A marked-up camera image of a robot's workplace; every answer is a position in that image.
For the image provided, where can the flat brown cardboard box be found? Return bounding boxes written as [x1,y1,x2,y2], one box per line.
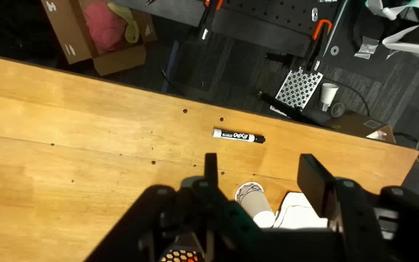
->
[325,109,399,146]

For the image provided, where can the orange handled clamp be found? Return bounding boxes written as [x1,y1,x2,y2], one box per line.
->
[198,0,227,44]
[309,18,335,73]

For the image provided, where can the white perforated plate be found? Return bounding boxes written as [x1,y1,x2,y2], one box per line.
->
[274,66,326,112]

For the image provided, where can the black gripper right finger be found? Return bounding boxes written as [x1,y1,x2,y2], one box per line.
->
[297,153,341,221]

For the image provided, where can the black pegboard plate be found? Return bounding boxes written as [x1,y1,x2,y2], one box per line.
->
[208,0,352,58]

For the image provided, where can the white paper cup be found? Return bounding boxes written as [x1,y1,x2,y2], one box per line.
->
[235,181,277,229]

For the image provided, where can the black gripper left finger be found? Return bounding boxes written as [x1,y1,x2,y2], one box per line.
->
[204,152,220,189]

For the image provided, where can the white plastic strap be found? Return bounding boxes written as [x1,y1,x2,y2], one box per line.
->
[364,0,419,60]

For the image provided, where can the pink cloth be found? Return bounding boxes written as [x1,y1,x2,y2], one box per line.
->
[83,0,130,56]

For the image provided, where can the black white marker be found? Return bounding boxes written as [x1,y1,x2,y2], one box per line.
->
[211,127,268,146]

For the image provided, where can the silver foil packet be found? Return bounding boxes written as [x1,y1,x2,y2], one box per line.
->
[354,35,382,61]

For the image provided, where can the small white cup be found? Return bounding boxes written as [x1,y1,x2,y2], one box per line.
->
[319,82,342,114]

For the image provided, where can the yellow green cloth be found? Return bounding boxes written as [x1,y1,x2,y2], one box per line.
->
[107,0,141,45]

